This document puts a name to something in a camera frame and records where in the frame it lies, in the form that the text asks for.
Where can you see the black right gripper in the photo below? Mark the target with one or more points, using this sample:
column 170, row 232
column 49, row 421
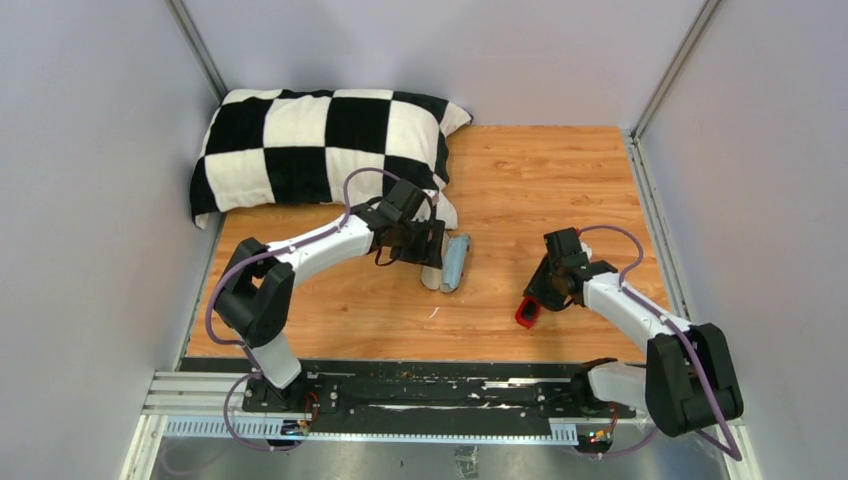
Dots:
column 538, row 288

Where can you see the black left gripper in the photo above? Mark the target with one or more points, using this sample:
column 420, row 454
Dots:
column 427, row 253

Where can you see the red sunglasses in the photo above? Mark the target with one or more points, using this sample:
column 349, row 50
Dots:
column 528, row 312

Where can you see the beige plaid glasses case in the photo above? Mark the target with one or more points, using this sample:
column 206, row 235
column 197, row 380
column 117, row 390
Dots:
column 431, row 276

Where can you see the light blue cleaning cloth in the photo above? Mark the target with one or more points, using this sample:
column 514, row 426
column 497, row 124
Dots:
column 453, row 262

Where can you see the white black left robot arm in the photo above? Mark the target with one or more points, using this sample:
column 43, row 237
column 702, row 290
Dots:
column 254, row 294

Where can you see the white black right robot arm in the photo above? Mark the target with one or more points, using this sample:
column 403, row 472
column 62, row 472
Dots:
column 688, row 382

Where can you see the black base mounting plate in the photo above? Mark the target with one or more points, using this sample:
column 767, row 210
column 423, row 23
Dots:
column 385, row 371

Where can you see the black and white checkered pillow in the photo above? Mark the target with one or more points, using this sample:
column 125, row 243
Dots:
column 321, row 147

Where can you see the aluminium rail frame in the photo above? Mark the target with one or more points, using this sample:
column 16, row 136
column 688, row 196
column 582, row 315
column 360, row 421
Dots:
column 199, row 397

